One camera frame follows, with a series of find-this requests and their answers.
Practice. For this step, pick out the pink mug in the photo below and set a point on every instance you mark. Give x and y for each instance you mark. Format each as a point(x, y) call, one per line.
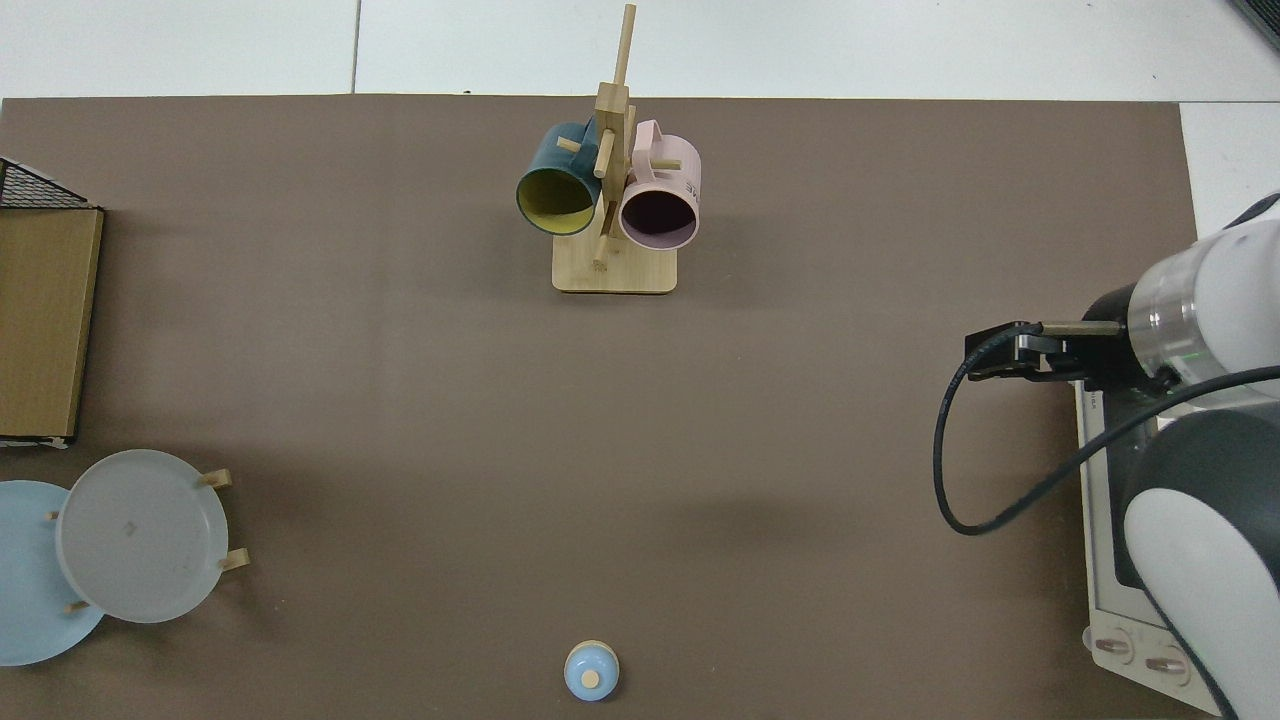
point(660, 210)

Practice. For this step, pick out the small blue round bell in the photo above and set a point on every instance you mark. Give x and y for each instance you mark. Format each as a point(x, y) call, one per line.
point(591, 672)

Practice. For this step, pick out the grey plate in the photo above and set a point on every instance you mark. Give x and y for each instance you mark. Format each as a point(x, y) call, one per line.
point(140, 535)

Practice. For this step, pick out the brown table cloth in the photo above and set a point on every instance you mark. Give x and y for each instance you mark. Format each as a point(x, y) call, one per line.
point(600, 450)

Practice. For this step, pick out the dark grey slanted panel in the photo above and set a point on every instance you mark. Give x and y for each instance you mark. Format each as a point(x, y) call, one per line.
point(1265, 18)

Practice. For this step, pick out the dark teal mug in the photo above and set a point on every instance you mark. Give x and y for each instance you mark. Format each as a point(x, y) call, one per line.
point(555, 195)

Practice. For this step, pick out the pale toaster oven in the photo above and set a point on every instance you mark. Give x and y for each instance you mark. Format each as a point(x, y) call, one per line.
point(1105, 560)

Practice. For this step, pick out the light blue plate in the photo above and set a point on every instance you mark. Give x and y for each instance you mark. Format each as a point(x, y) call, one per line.
point(30, 580)

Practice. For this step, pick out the wooden cup stand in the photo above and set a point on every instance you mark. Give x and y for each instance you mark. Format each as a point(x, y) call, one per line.
point(615, 275)

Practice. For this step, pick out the wooden plate rack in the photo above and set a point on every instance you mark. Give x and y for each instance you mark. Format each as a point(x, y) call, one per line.
point(235, 560)

